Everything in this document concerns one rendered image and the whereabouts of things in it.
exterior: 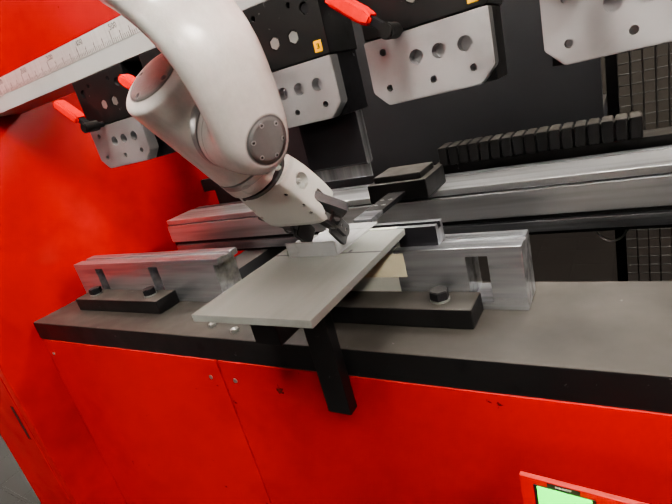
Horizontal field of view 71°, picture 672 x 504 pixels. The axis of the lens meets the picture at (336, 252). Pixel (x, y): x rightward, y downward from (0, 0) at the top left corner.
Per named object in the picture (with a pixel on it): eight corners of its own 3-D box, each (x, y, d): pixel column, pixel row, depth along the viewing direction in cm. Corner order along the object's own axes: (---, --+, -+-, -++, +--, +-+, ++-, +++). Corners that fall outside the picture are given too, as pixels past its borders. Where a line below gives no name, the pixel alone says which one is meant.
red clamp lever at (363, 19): (324, -14, 53) (395, 26, 51) (341, -12, 56) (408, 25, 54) (318, 3, 54) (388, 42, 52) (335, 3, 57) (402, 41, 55)
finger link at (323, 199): (345, 191, 58) (351, 213, 63) (286, 185, 60) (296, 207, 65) (343, 199, 58) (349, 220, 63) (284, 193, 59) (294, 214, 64)
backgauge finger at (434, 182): (334, 232, 81) (326, 205, 79) (392, 188, 101) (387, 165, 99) (398, 228, 74) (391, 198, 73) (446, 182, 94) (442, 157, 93)
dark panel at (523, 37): (224, 218, 160) (179, 85, 146) (228, 216, 161) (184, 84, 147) (607, 177, 99) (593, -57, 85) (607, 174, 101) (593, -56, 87)
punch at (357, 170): (314, 185, 74) (298, 124, 71) (320, 181, 76) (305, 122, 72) (370, 177, 69) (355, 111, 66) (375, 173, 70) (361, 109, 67)
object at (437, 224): (322, 250, 78) (318, 233, 77) (331, 243, 80) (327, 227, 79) (438, 245, 67) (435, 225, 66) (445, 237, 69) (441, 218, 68)
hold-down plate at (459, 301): (293, 321, 78) (288, 305, 77) (310, 305, 82) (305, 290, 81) (474, 330, 62) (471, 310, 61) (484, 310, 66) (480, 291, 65)
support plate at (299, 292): (193, 321, 58) (190, 314, 57) (306, 240, 78) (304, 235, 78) (313, 329, 48) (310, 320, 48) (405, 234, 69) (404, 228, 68)
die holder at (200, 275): (88, 299, 119) (72, 265, 116) (108, 288, 124) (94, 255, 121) (231, 302, 92) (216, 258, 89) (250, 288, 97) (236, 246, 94)
